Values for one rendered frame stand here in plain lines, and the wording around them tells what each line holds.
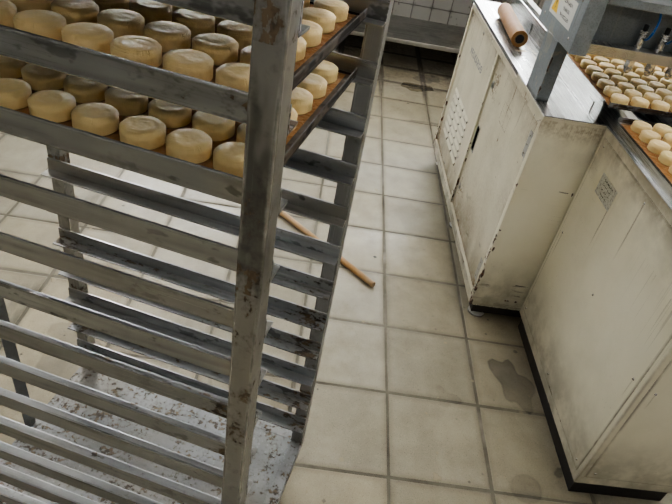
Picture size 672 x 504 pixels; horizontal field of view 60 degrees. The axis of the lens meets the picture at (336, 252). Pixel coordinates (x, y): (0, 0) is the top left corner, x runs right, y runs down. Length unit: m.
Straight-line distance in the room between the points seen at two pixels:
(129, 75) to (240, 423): 0.45
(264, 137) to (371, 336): 1.62
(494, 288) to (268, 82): 1.76
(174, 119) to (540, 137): 1.34
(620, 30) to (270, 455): 1.49
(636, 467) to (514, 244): 0.76
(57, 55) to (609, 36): 1.55
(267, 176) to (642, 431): 1.36
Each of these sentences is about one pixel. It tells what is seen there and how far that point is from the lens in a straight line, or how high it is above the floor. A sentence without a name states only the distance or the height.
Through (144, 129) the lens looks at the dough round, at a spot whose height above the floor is 1.15.
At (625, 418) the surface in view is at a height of 0.38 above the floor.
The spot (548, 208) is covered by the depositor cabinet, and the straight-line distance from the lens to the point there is 2.02.
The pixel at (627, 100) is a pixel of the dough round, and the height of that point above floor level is 0.92.
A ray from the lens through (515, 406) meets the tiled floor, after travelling 2.07.
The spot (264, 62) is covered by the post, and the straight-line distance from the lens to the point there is 0.50.
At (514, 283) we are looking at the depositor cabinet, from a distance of 2.19.
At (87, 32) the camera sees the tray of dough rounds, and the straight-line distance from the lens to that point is 0.69.
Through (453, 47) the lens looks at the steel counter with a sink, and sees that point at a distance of 4.42.
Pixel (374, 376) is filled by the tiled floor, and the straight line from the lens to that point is 1.98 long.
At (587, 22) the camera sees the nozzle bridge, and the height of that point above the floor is 1.11.
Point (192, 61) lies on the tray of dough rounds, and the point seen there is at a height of 1.24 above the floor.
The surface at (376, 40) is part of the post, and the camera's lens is 0.95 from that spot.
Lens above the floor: 1.47
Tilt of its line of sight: 37 degrees down
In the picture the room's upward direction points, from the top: 11 degrees clockwise
